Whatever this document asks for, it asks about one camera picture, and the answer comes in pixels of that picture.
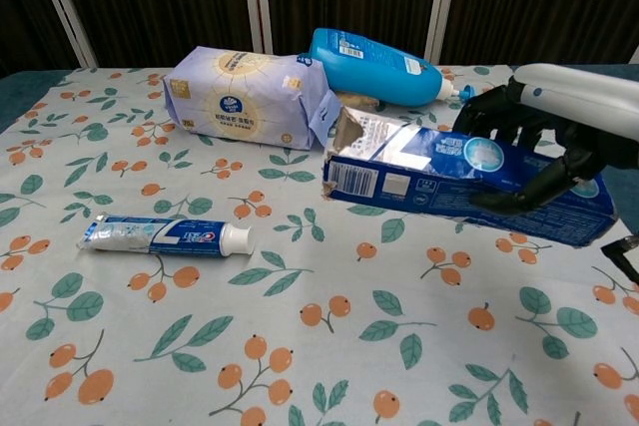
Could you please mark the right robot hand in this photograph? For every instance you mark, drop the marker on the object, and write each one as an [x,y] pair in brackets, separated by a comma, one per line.
[584,102]

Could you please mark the blue toothpaste carton box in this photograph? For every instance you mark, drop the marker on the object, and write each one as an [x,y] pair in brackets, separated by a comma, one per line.
[399,181]

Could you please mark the blue white toothpaste tube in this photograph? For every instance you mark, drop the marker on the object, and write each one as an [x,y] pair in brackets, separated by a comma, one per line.
[165,239]

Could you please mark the blue pump bottle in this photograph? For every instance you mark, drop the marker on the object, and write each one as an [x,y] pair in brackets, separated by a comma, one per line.
[374,72]

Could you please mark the purple tissue pack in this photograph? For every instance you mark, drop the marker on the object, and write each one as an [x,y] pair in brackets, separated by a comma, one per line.
[249,97]

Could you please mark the floral fruit print tablecloth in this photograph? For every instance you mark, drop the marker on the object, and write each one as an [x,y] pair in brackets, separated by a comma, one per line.
[299,346]

